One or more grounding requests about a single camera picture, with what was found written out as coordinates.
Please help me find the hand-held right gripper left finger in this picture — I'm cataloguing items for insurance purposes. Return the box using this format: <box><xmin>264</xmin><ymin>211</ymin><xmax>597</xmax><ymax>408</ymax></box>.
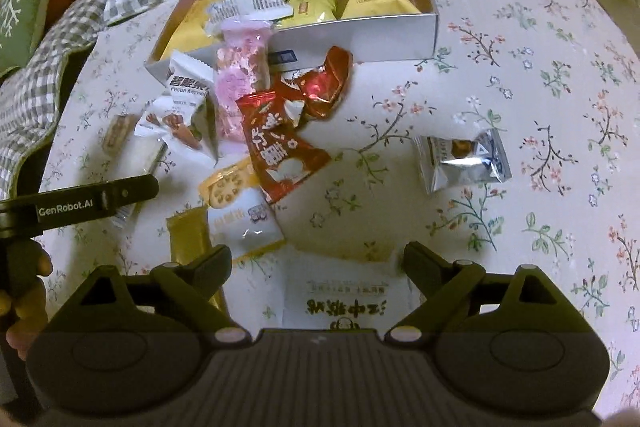
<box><xmin>75</xmin><ymin>244</ymin><xmax>251</xmax><ymax>345</ymax></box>

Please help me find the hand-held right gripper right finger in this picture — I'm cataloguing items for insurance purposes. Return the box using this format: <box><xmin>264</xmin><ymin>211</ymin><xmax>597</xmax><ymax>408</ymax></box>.
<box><xmin>385</xmin><ymin>241</ymin><xmax>566</xmax><ymax>345</ymax></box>

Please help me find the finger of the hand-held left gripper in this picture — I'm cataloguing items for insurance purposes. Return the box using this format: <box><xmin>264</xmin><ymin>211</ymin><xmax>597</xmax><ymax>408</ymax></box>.
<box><xmin>101</xmin><ymin>174</ymin><xmax>161</xmax><ymax>210</ymax></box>

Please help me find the yellow white biscuit packet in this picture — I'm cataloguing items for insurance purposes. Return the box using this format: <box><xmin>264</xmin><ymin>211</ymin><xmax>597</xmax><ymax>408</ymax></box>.
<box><xmin>199</xmin><ymin>157</ymin><xmax>287</xmax><ymax>264</ymax></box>

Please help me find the white pecan packet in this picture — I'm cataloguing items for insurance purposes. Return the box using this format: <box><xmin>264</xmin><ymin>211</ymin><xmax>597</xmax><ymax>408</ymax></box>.
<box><xmin>135</xmin><ymin>97</ymin><xmax>221</xmax><ymax>168</ymax></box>
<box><xmin>167</xmin><ymin>51</ymin><xmax>216</xmax><ymax>108</ymax></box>

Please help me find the red white-print snack packet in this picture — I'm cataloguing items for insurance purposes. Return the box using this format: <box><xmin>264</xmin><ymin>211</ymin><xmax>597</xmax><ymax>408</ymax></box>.
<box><xmin>235</xmin><ymin>92</ymin><xmax>332</xmax><ymax>205</ymax></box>

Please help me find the pink cookie packet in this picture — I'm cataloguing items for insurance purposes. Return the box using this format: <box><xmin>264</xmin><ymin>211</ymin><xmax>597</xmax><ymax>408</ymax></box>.
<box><xmin>215</xmin><ymin>19</ymin><xmax>273</xmax><ymax>142</ymax></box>

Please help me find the shiny dark red snack packet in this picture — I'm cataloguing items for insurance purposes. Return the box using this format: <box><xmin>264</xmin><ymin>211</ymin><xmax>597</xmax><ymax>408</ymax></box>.
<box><xmin>280</xmin><ymin>46</ymin><xmax>353</xmax><ymax>120</ymax></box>

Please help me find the silver cardboard box pink inside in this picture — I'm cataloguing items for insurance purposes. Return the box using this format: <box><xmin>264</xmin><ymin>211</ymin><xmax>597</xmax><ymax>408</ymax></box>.
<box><xmin>145</xmin><ymin>0</ymin><xmax>441</xmax><ymax>82</ymax></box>

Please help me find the person's left hand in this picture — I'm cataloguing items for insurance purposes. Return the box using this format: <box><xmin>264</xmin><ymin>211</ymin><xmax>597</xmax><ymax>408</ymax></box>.
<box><xmin>5</xmin><ymin>239</ymin><xmax>54</xmax><ymax>360</ymax></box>

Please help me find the gold bar packet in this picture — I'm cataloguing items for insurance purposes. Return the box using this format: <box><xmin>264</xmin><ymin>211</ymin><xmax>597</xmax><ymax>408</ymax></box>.
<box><xmin>166</xmin><ymin>209</ymin><xmax>231</xmax><ymax>308</ymax></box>

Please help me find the small tan snack packet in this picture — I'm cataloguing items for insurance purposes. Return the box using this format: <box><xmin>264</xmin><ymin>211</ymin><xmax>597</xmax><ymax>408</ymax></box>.
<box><xmin>101</xmin><ymin>114</ymin><xmax>138</xmax><ymax>156</ymax></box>

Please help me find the silver snack packet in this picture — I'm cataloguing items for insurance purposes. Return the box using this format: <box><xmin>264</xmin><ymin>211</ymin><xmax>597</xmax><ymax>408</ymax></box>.
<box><xmin>412</xmin><ymin>129</ymin><xmax>513</xmax><ymax>195</ymax></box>

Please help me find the floral tablecloth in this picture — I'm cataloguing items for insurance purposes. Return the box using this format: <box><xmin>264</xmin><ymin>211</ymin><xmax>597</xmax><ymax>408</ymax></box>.
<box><xmin>37</xmin><ymin>0</ymin><xmax>640</xmax><ymax>427</ymax></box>

